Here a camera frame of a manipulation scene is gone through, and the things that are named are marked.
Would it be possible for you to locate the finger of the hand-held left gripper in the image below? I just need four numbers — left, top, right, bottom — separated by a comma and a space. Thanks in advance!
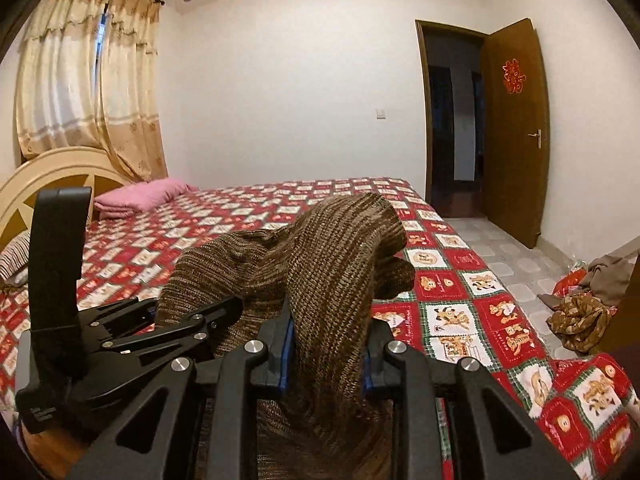
102, 295, 247, 367
80, 296, 157, 337

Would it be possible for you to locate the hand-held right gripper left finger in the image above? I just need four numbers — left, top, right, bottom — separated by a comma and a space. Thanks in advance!
65, 305, 301, 480

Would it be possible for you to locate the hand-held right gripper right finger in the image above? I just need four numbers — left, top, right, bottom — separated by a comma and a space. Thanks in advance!
362, 324, 581, 480

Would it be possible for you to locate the brown knitted sweater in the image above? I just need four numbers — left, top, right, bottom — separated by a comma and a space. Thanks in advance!
155, 192, 416, 480

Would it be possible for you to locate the striped pillow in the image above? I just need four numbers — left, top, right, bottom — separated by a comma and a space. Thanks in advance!
0, 230, 34, 287

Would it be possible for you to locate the cream wooden headboard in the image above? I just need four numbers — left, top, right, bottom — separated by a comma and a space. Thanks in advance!
0, 146, 133, 255

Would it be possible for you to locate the pink folded blanket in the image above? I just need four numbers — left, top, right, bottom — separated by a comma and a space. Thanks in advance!
93, 177, 200, 220

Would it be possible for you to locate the red checkered printed blanket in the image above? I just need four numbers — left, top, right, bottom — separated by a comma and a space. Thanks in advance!
0, 176, 640, 480

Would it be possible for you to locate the brown patterned crumpled cloth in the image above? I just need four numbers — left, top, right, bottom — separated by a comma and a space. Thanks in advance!
546, 292, 614, 354

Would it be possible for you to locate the red plastic bag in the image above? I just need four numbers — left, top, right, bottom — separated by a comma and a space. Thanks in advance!
551, 261, 587, 297

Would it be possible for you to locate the brown wooden door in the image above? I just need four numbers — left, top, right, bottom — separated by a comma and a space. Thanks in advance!
479, 17, 550, 250

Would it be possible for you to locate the dark wooden furniture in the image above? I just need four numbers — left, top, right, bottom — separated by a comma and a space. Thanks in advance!
597, 279, 640, 362

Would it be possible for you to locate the grey brown crumpled cloth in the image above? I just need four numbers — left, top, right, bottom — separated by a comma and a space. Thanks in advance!
579, 251, 640, 307

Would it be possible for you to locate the red paper door decoration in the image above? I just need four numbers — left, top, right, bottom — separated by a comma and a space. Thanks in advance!
501, 58, 526, 95

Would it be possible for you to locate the dark wooden door frame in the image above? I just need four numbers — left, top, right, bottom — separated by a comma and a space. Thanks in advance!
414, 18, 489, 219

